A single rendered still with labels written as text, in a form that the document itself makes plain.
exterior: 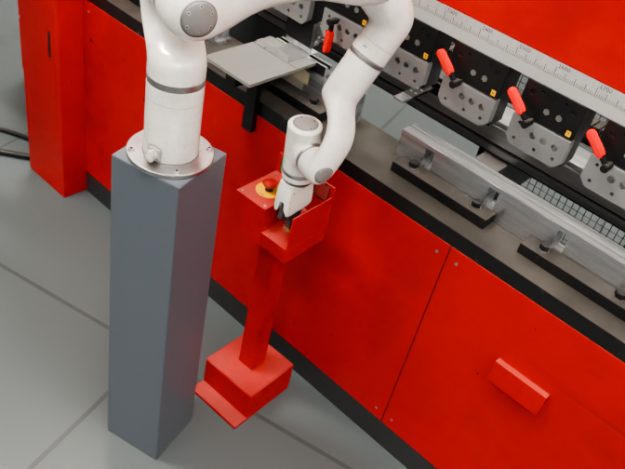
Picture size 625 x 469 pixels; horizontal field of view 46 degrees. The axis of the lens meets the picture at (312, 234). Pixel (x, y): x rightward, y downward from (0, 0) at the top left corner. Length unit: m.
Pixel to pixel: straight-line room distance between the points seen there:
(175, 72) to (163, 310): 0.61
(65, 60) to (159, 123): 1.30
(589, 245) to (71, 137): 1.97
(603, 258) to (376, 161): 0.63
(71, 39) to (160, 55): 1.32
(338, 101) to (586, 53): 0.54
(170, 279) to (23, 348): 0.95
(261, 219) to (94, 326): 0.92
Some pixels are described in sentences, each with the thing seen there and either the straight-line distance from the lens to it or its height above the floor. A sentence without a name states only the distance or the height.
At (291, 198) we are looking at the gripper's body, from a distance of 1.83.
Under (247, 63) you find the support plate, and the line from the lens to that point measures 2.07.
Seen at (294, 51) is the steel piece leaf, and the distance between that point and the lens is 2.18.
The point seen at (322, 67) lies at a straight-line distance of 2.14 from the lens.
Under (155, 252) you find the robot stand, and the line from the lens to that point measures 1.72.
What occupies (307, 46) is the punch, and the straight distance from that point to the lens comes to 2.17.
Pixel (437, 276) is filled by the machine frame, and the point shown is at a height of 0.72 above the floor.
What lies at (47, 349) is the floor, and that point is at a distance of 2.57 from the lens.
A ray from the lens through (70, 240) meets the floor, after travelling 2.95.
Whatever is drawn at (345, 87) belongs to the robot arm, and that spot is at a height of 1.16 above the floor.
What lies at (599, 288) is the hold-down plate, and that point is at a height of 0.90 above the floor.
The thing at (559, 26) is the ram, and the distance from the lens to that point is 1.70.
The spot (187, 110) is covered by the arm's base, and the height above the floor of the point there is 1.15.
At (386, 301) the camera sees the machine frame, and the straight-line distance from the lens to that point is 2.09.
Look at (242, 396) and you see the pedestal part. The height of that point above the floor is 0.09.
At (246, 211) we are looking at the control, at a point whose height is 0.74.
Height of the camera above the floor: 1.94
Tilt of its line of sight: 39 degrees down
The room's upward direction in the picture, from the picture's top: 13 degrees clockwise
